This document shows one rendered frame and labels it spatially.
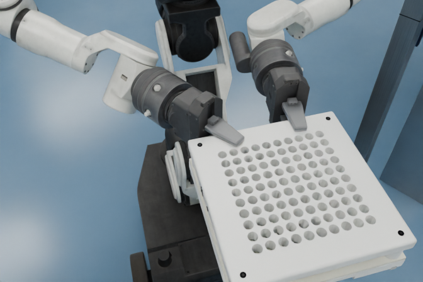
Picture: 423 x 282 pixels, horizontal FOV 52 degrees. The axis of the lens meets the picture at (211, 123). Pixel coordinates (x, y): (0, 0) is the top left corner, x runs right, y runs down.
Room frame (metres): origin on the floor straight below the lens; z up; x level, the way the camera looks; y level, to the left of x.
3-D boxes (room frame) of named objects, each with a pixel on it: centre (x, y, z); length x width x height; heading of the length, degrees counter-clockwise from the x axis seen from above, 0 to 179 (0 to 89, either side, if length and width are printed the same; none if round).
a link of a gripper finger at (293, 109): (0.49, -0.14, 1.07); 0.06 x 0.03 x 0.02; 7
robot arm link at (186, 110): (0.52, 0.05, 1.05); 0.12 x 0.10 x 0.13; 47
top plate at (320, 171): (0.36, -0.11, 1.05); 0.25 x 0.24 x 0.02; 105
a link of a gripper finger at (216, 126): (0.46, -0.02, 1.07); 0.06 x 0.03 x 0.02; 47
